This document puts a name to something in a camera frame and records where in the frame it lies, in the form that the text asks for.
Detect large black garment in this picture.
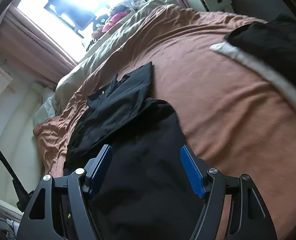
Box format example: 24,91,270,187
64,63,203,239

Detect hanging dark clothes at window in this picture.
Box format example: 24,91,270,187
44,0,109,38

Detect rust brown bed sheet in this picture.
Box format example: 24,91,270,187
34,5,296,239

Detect pink cushion on windowsill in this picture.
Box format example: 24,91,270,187
102,10,130,33

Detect white bedside cabinet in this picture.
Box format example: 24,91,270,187
187,0,234,13

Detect beige duvet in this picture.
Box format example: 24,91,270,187
53,0,178,115

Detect pale green pillow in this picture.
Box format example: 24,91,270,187
32,96,55,128

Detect cream padded headboard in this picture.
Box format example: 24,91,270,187
0,83,54,206

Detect pink left curtain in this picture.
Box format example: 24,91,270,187
0,5,77,86

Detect black cable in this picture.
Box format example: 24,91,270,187
0,132,31,212

